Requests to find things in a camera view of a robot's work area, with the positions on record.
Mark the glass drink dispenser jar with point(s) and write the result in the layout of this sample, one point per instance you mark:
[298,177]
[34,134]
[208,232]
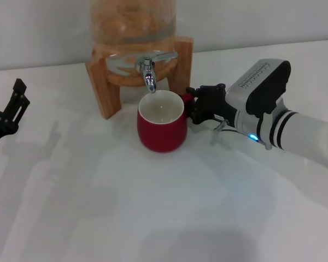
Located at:
[131,21]

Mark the silver black wrist camera box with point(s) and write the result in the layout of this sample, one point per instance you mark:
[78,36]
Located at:
[258,84]

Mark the chrome faucet tap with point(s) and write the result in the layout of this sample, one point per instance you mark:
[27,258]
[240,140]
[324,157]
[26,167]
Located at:
[150,79]

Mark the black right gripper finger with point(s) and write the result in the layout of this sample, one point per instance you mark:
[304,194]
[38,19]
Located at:
[194,116]
[210,91]

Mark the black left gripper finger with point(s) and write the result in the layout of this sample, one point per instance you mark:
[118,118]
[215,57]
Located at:
[17,101]

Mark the red ceramic cup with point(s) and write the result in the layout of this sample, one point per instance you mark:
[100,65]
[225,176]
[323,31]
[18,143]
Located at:
[161,136]

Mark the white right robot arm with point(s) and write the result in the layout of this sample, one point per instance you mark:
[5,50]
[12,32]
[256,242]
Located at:
[309,133]

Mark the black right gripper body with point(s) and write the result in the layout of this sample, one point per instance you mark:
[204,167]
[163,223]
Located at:
[216,107]

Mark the wooden dispenser stand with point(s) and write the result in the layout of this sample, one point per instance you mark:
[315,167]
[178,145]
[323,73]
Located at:
[105,90]

